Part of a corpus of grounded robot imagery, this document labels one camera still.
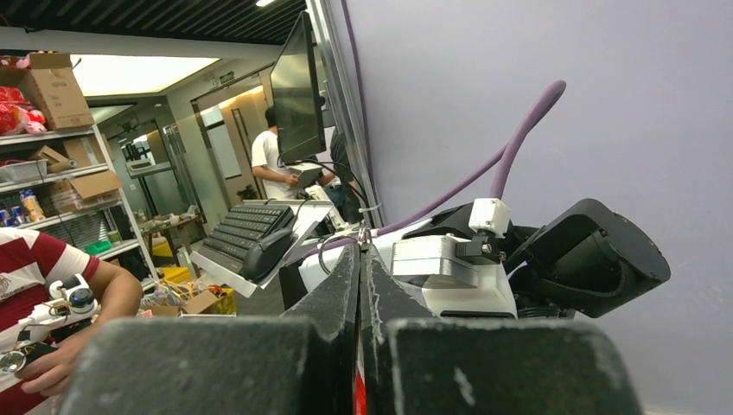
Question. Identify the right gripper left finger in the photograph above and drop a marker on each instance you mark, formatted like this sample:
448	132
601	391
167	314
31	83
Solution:
301	362

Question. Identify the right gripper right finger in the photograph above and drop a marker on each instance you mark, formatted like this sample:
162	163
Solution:
417	363

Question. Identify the metal key holder red handle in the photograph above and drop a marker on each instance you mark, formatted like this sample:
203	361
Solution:
364	237

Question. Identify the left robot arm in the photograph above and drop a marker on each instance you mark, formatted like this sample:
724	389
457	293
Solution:
588	260

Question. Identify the black computer mouse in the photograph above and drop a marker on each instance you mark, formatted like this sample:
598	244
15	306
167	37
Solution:
262	258

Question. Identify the black keyboard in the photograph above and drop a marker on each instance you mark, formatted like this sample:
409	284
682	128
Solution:
243	227

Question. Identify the person in white shirt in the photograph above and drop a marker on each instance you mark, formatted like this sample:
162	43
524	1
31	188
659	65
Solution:
279	181

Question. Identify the black computer monitor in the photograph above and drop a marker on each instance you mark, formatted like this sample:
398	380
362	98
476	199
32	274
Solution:
296	97

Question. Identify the person in striped shirt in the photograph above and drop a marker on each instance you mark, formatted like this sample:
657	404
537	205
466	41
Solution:
55	298

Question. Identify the metal storage shelf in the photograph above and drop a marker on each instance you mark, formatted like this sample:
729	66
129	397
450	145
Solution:
64	183

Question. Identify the cardboard box on shelf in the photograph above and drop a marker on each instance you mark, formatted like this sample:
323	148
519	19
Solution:
48	84

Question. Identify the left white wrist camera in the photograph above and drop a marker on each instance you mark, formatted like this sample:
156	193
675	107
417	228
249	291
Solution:
459	277

